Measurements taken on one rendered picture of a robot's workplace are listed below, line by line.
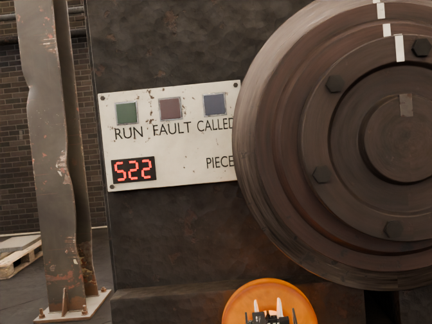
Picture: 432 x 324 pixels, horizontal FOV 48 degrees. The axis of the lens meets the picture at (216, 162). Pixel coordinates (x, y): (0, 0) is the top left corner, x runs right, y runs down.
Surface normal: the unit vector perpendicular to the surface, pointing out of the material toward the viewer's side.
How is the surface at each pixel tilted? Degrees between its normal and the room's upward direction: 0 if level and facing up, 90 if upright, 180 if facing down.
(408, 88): 90
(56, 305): 90
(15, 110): 90
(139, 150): 90
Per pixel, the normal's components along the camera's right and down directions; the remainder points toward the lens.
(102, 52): -0.04, 0.06
